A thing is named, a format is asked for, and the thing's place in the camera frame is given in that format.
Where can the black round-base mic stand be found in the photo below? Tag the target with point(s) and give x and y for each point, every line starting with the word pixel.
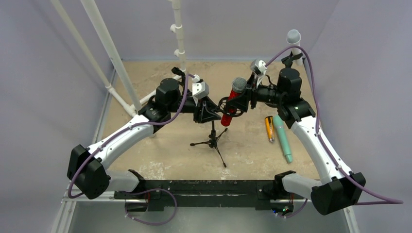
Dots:
pixel 292 59

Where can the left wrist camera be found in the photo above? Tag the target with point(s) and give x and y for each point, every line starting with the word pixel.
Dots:
pixel 200 88

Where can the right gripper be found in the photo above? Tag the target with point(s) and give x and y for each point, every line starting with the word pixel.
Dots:
pixel 250 96

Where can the teal toy microphone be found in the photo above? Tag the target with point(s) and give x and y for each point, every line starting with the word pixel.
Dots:
pixel 281 133

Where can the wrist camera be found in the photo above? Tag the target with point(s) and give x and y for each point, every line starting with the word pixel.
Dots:
pixel 258 68
pixel 200 88

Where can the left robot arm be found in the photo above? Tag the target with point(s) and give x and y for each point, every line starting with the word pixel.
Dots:
pixel 88 166

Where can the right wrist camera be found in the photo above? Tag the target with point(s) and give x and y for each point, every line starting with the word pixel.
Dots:
pixel 258 68

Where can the black tripod stand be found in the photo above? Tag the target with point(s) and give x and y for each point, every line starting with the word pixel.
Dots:
pixel 213 137
pixel 178 72

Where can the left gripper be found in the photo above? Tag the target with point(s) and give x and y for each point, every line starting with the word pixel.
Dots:
pixel 204 110

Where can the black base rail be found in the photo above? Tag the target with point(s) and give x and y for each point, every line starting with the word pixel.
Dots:
pixel 258 194

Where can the red glitter microphone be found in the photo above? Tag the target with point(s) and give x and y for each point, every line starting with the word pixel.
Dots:
pixel 238 85

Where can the white microphone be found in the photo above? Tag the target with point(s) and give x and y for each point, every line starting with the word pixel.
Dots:
pixel 293 39

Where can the yellow utility knife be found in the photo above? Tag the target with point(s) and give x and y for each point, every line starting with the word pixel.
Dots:
pixel 270 128

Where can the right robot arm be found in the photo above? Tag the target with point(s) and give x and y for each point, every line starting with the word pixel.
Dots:
pixel 337 187

